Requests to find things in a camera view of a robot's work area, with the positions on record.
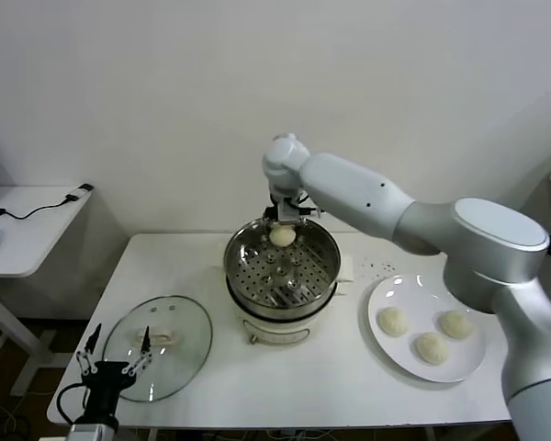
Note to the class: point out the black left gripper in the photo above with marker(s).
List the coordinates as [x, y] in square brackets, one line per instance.
[105, 386]

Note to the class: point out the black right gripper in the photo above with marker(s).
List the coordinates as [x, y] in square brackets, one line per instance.
[271, 212]

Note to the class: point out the white steamed baozi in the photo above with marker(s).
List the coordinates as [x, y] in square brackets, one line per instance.
[431, 349]
[282, 238]
[455, 324]
[392, 321]

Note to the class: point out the glass pot lid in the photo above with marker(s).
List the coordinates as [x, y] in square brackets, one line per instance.
[183, 367]

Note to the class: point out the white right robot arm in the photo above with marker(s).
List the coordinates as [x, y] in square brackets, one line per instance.
[349, 193]

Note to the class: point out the stainless steel steamer basket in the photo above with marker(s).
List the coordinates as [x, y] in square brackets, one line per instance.
[239, 262]

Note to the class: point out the white electric cooker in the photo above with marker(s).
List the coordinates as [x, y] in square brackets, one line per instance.
[280, 328]

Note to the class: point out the white round plate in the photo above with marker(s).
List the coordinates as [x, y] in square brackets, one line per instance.
[422, 298]

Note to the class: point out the small grey adapter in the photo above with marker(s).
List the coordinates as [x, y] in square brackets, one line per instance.
[85, 188]

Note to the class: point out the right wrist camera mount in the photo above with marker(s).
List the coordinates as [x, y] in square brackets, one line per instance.
[288, 212]

